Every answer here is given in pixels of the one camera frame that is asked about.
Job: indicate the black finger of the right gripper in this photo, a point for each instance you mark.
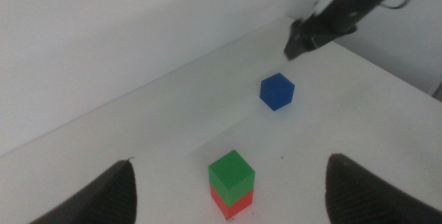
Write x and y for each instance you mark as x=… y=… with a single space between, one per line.
x=323 y=42
x=296 y=44

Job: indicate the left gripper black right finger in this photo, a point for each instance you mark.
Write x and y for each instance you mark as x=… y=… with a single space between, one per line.
x=359 y=196

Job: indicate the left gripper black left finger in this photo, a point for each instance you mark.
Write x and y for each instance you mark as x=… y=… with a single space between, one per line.
x=103 y=200

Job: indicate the blue cube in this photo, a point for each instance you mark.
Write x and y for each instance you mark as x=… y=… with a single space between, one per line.
x=277 y=91

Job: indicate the red cube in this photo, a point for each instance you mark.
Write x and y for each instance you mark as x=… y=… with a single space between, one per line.
x=235 y=206

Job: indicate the green cube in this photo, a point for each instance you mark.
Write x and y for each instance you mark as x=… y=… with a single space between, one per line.
x=230 y=177

